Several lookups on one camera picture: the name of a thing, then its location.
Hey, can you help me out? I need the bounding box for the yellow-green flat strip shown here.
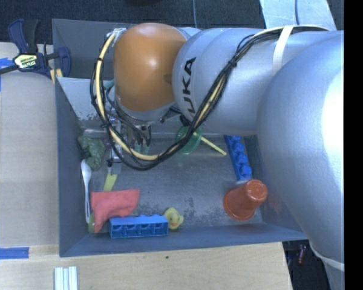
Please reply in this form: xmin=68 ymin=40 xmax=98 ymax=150
xmin=102 ymin=173 xmax=119 ymax=193

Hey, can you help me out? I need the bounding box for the dark green knobbly toy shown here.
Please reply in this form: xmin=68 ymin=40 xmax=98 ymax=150
xmin=77 ymin=134 xmax=106 ymax=170

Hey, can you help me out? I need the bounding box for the white plastic spoon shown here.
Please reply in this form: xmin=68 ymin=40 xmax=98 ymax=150
xmin=80 ymin=158 xmax=93 ymax=225

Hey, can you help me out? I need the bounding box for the red cloth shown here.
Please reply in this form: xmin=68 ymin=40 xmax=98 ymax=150
xmin=90 ymin=188 xmax=141 ymax=234

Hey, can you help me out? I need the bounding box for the blue hollow toy brick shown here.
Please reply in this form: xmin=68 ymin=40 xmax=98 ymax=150
xmin=108 ymin=214 xmax=169 ymax=239

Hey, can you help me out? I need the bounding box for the grey metal bin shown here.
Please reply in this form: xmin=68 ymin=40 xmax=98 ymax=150
xmin=51 ymin=18 xmax=309 ymax=258

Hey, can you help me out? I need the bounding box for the green clear plastic disc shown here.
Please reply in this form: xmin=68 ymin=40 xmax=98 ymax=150
xmin=174 ymin=125 xmax=203 ymax=155

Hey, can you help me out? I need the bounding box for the yellow rubber duck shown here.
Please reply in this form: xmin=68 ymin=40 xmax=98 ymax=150
xmin=163 ymin=207 xmax=185 ymax=231

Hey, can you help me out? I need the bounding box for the pale wood flat board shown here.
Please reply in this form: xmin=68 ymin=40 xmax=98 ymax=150
xmin=0 ymin=42 xmax=61 ymax=249

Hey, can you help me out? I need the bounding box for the yellow thin stick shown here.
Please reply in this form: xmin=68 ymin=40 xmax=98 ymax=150
xmin=199 ymin=135 xmax=227 ymax=156

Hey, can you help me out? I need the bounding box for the blue studded long toy brick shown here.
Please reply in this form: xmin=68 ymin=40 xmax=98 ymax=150
xmin=223 ymin=135 xmax=253 ymax=182

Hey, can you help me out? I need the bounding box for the orange plastic cup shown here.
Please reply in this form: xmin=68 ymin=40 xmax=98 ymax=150
xmin=223 ymin=179 xmax=269 ymax=222

